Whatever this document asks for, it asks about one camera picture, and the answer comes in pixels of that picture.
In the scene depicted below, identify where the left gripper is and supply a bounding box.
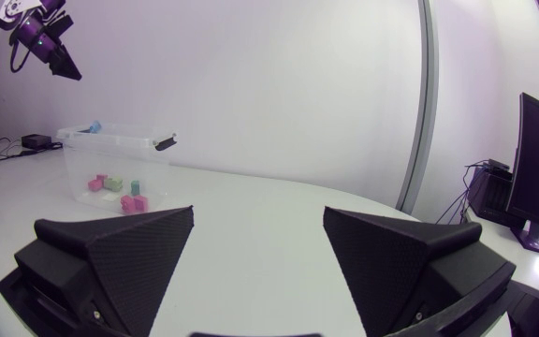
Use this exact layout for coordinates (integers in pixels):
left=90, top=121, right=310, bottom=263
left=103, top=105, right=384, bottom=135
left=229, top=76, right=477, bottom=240
left=15, top=15, right=83, bottom=82

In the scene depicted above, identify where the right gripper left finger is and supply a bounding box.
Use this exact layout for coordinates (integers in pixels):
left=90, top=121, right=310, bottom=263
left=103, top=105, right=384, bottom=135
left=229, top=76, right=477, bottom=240
left=14, top=205, right=195, bottom=337

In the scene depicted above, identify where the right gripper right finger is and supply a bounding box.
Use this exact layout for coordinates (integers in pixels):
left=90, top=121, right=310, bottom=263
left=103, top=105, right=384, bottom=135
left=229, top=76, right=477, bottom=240
left=323, top=206, right=517, bottom=337

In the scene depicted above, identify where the clear plastic container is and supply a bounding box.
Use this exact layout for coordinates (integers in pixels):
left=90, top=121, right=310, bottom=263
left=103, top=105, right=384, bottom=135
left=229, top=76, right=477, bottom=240
left=56, top=121, right=179, bottom=217

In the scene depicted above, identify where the lime green toy brick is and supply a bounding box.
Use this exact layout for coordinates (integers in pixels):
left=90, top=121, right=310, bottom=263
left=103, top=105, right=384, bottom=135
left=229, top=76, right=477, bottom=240
left=103, top=175, right=124, bottom=193

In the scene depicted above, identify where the black power brick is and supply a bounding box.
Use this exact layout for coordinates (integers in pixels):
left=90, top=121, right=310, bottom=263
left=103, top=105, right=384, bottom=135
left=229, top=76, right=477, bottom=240
left=21, top=133, right=53, bottom=151

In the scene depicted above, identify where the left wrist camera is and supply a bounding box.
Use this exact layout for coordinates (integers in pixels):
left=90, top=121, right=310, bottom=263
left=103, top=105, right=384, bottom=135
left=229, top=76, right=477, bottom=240
left=44, top=12, right=75, bottom=39

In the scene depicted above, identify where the black cable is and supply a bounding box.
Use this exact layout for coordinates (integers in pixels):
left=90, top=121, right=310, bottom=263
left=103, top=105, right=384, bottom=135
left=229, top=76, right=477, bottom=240
left=0, top=138, right=65, bottom=165

